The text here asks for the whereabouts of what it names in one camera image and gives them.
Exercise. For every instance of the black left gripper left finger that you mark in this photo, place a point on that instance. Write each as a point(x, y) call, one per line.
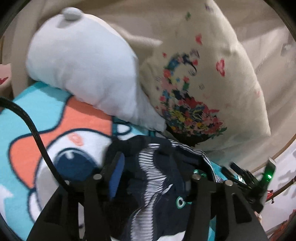
point(59, 218)

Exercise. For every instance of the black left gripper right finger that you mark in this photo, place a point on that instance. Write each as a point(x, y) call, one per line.
point(235, 219)

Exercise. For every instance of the navy striped children's pants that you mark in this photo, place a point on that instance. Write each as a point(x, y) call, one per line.
point(149, 189)

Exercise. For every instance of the cartoon fleece blanket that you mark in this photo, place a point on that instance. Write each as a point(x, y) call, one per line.
point(75, 135)

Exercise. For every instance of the cream floral print pillow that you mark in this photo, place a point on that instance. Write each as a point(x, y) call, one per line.
point(195, 72)

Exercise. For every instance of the white plush pillow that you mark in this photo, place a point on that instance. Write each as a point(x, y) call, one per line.
point(84, 55)

